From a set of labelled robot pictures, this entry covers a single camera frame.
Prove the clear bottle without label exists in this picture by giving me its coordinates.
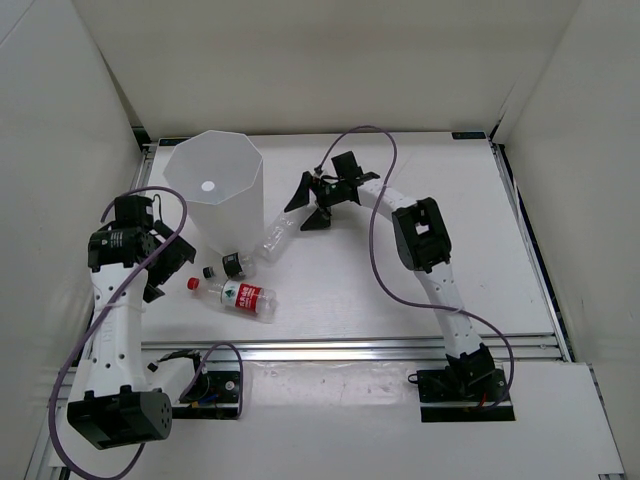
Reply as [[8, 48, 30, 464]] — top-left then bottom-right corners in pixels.
[[256, 212, 296, 263]]

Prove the clear bottle red label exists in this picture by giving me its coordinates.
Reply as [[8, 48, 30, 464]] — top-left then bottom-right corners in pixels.
[[186, 277, 278, 319]]

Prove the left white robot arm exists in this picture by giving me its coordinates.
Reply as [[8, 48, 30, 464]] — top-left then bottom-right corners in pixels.
[[66, 187, 210, 450]]

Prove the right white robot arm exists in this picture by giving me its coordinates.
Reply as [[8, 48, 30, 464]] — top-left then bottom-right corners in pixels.
[[88, 169, 497, 400]]

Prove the white octagonal plastic bin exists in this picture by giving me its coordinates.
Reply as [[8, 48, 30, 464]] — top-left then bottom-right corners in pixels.
[[163, 130, 264, 254]]

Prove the small bottle black label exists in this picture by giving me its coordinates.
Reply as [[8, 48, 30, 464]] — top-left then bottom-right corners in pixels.
[[221, 252, 255, 280]]

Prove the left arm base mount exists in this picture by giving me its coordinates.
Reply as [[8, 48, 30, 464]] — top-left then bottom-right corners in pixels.
[[172, 342, 244, 421]]

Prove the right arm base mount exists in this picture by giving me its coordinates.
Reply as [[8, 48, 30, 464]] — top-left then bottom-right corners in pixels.
[[407, 369, 516, 423]]

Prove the aluminium frame rail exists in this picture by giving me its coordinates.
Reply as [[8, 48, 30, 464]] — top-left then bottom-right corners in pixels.
[[141, 335, 564, 362]]

